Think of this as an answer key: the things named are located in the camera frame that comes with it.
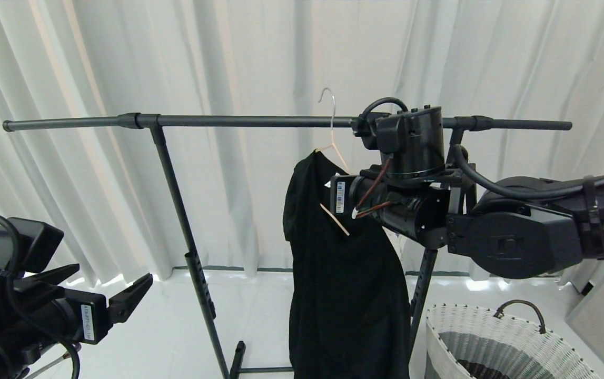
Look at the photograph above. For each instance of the pink clothes hanger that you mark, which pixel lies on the pink clothes hanger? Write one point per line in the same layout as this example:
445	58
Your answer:
332	113

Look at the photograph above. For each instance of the white laundry basket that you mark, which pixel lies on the white laundry basket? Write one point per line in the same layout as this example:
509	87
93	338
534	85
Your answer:
470	326

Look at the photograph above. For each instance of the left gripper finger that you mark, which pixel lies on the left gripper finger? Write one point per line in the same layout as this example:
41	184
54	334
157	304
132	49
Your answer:
130	297
51	275

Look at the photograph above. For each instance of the black garment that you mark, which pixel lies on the black garment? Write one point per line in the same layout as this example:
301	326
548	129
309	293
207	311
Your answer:
344	295

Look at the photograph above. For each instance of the white curtain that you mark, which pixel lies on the white curtain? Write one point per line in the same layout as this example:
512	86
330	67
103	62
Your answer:
228	52

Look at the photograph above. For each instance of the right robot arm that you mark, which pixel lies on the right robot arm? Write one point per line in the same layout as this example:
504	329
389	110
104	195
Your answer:
517	237

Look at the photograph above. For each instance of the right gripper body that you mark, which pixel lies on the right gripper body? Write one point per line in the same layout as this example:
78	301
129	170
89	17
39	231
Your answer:
412	216

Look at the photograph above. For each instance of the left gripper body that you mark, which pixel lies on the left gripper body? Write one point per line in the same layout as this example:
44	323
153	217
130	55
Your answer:
38	326

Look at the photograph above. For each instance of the black clothes rack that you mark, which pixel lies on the black clothes rack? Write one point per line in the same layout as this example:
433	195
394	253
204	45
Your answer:
228	121

